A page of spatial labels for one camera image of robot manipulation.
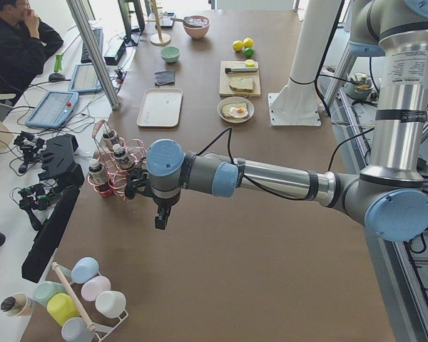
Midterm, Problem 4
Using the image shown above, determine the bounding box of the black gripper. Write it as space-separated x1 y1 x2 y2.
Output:
153 195 179 230

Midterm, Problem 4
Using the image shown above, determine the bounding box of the white round plate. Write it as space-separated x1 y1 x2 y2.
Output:
217 96 255 124

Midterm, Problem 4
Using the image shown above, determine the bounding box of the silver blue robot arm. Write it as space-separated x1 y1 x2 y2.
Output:
147 1 428 242

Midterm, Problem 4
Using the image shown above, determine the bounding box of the cream rectangular tray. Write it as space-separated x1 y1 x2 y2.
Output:
136 88 183 128

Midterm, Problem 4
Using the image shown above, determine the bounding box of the pink plastic cup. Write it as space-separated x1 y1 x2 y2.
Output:
81 275 111 301

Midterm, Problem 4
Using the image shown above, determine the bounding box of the white plastic cup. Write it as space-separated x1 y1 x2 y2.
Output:
95 290 126 318

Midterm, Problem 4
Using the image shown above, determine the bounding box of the dark drink bottle white cap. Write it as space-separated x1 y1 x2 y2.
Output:
101 130 120 151

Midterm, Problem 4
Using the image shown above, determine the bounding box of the yellow plastic cup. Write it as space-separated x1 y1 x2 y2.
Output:
46 293 80 326

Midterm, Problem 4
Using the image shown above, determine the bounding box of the bread slice with fried egg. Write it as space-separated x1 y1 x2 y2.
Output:
221 103 249 119

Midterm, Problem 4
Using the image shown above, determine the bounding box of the green plastic cup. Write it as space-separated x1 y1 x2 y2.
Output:
34 281 66 307

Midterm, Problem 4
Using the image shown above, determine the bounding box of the grey blue plastic cup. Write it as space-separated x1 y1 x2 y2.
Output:
61 317 95 342

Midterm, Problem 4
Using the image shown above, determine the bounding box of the grey folded cloth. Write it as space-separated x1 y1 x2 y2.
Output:
154 70 175 86

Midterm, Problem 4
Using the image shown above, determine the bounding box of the blue teach pendant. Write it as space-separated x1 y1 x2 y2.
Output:
25 91 79 128
68 63 102 94

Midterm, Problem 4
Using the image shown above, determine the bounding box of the bamboo cutting board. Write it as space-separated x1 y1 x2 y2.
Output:
219 61 261 97

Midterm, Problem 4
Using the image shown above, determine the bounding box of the green bowl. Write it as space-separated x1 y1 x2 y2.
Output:
160 46 180 63

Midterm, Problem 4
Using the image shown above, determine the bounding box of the steel cylinder tool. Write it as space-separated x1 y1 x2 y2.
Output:
224 67 259 74

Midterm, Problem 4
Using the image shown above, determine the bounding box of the half lemon slice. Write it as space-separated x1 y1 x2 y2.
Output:
245 59 256 68

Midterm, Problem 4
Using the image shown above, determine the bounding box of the wooden mug tree stand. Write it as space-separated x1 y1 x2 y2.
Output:
146 0 171 46

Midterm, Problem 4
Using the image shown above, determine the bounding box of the green lime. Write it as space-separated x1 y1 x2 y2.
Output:
243 47 255 58

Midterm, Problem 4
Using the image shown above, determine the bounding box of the pink bowl with ice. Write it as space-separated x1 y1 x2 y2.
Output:
183 15 210 39

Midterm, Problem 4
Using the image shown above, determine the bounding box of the yellow lemon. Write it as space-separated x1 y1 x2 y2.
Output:
243 37 254 48
232 40 243 52

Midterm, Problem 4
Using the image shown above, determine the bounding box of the black keyboard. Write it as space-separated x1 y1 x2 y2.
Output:
80 27 105 64

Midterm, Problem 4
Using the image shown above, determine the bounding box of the metal ice scoop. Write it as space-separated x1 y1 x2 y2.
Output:
170 16 204 28

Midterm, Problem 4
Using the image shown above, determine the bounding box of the seated person in black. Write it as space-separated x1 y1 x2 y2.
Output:
0 1 63 104

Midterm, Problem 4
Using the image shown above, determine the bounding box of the copper wire bottle rack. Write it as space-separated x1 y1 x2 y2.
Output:
87 119 146 198

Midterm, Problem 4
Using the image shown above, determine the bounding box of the white wire cup rack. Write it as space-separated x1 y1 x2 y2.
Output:
51 262 129 341

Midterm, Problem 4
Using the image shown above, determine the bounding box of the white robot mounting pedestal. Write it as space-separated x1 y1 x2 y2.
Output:
268 0 344 127

